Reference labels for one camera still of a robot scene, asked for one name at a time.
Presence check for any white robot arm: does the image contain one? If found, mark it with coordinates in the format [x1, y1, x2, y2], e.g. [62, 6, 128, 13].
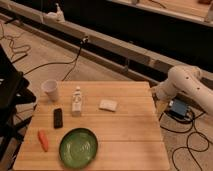
[151, 65, 213, 115]

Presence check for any blue power box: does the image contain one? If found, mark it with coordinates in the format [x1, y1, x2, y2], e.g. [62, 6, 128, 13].
[169, 99, 188, 118]

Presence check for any black floor cable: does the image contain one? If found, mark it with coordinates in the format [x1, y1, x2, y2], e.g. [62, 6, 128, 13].
[23, 36, 90, 82]

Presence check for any orange carrot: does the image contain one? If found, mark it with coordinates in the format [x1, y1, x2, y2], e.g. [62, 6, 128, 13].
[38, 130, 49, 152]

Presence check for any black stand at left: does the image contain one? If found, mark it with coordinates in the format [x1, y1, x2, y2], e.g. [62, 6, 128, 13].
[0, 45, 36, 161]

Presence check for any white glue bottle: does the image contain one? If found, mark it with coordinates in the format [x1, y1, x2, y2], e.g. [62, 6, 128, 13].
[72, 86, 82, 116]

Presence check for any white object on rail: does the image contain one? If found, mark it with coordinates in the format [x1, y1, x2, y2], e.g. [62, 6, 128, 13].
[46, 4, 65, 22]

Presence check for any white ceramic cup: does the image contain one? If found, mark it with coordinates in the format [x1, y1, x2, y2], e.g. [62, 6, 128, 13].
[41, 80, 59, 101]

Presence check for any white sponge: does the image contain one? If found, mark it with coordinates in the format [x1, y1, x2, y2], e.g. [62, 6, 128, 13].
[99, 99, 117, 112]

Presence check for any black cable at right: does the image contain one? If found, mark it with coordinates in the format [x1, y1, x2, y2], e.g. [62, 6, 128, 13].
[158, 108, 213, 171]

